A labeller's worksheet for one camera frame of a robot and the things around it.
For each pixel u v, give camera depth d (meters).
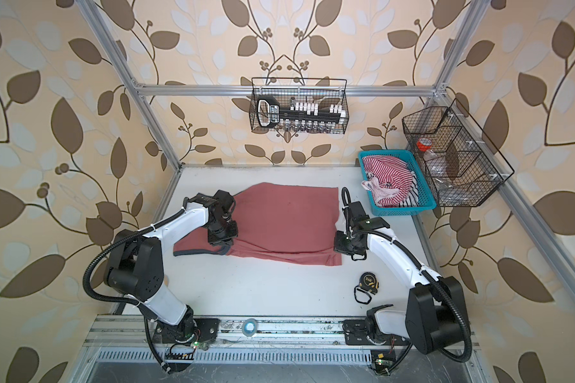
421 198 1.01
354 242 0.71
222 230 0.77
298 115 0.84
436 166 0.72
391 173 1.05
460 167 0.82
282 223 1.07
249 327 0.76
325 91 0.91
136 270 0.46
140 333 0.75
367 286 0.81
